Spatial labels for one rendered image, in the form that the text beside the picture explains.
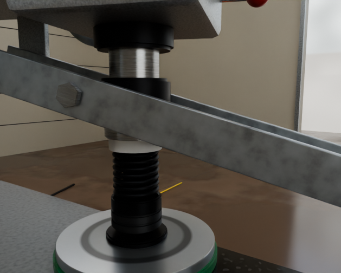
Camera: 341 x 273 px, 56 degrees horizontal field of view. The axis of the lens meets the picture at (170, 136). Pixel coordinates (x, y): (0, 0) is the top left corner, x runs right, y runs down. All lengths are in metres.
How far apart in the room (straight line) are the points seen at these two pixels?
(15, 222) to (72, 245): 0.19
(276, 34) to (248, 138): 5.15
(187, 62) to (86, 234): 5.84
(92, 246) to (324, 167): 0.29
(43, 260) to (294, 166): 0.34
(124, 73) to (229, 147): 0.15
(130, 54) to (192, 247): 0.25
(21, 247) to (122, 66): 0.30
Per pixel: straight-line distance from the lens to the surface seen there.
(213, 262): 0.43
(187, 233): 0.47
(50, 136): 6.13
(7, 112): 5.75
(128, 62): 0.39
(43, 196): 0.74
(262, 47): 5.54
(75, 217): 0.61
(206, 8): 0.36
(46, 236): 0.56
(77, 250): 0.44
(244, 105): 5.61
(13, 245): 0.54
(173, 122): 0.35
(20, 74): 0.43
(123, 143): 0.40
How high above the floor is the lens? 1.07
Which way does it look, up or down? 8 degrees down
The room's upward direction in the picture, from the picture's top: straight up
